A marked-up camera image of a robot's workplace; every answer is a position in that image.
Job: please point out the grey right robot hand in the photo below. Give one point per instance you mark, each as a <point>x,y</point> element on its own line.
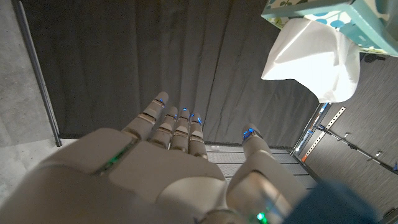
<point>140,180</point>

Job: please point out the white tissue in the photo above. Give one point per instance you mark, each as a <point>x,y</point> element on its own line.
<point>311,59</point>

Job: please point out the teal floral tissue box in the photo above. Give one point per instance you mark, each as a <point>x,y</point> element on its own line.
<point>357,18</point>

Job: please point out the black curtain backdrop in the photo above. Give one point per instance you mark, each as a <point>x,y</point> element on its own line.
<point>109,62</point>

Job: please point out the black curtain stand pole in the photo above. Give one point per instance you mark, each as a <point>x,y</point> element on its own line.
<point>34,68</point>

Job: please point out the white perforated wall strip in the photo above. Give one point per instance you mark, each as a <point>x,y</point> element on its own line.
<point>323,134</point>

